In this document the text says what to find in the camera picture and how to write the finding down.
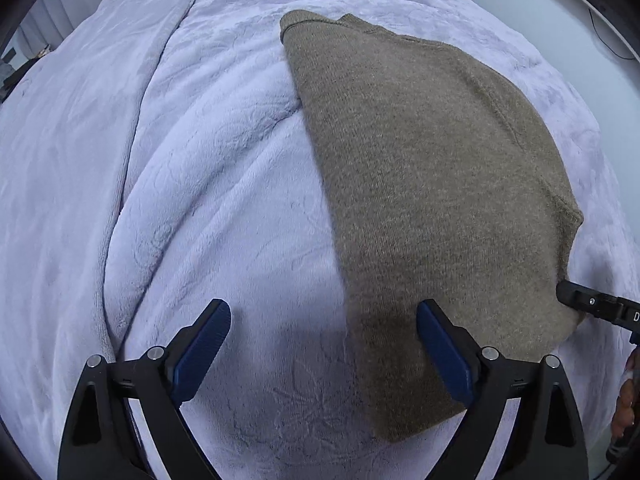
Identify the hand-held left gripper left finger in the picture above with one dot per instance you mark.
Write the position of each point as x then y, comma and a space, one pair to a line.
200, 355

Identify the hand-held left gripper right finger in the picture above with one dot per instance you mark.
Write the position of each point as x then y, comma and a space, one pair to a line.
445, 355

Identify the dark bedside clutter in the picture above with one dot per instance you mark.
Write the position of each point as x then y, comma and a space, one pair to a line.
15, 72

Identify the lavender plush blanket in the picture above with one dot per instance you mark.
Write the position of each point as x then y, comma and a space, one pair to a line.
175, 185

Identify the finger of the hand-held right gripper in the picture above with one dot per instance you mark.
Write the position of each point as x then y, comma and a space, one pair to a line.
587, 300

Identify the grey curtain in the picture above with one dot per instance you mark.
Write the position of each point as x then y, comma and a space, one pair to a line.
47, 20

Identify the olive brown knit sweater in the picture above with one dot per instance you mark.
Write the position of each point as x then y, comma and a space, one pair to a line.
425, 160

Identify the person's right hand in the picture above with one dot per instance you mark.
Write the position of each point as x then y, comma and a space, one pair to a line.
627, 405

